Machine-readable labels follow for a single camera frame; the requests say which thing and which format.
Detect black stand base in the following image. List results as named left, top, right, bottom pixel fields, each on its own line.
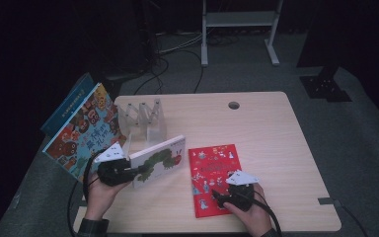
left=296, top=62, right=353, bottom=103
left=102, top=71, right=126, bottom=100

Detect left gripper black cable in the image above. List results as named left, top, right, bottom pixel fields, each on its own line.
left=66, top=149, right=108, bottom=237

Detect person's left hand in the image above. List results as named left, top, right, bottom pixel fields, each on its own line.
left=84, top=174, right=129, bottom=221

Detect grey floor cable bundle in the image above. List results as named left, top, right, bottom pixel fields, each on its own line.
left=157, top=31, right=205, bottom=55

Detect thin black table cable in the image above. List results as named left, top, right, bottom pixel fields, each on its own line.
left=334, top=200, right=370, bottom=237

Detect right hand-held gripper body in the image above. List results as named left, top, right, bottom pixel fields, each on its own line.
left=225, top=170, right=261, bottom=211

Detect light blue animal picture book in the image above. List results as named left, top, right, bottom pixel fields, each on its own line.
left=41, top=82, right=127, bottom=184

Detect black floor cable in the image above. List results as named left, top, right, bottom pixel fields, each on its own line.
left=133, top=56, right=171, bottom=96
left=192, top=48, right=205, bottom=95

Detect red picture book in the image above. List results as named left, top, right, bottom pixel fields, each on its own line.
left=188, top=143, right=243, bottom=219

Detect person's right hand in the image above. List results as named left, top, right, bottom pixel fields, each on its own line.
left=223, top=184, right=274, bottom=237

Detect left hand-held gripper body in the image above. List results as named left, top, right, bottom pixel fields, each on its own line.
left=93, top=141, right=132, bottom=187

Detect white metal stand frame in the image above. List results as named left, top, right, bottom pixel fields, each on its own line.
left=200, top=0, right=284, bottom=68

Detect white caterpillar board book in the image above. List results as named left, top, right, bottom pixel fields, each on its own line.
left=128, top=134, right=187, bottom=190

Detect dark blue monster picture book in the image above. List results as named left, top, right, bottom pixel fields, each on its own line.
left=39, top=72, right=97, bottom=137

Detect clear folding book rack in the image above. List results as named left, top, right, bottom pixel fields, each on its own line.
left=116, top=98, right=168, bottom=156

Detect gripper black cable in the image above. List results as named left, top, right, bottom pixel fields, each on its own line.
left=233, top=191, right=283, bottom=236
left=66, top=149, right=108, bottom=237

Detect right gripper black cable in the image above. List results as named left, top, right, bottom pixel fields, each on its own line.
left=233, top=191, right=283, bottom=236

